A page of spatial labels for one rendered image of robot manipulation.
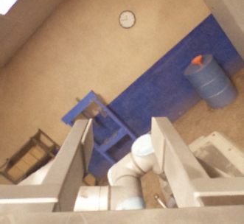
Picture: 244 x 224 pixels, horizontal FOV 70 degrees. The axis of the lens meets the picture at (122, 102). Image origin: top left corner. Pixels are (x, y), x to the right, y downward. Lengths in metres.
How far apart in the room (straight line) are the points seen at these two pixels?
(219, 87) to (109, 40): 2.24
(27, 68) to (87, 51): 1.30
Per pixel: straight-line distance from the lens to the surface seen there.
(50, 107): 4.18
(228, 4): 3.74
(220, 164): 1.04
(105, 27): 3.73
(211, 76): 3.41
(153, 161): 0.61
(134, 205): 0.52
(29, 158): 4.50
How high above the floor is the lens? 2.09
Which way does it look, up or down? 14 degrees down
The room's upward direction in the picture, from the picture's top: 44 degrees counter-clockwise
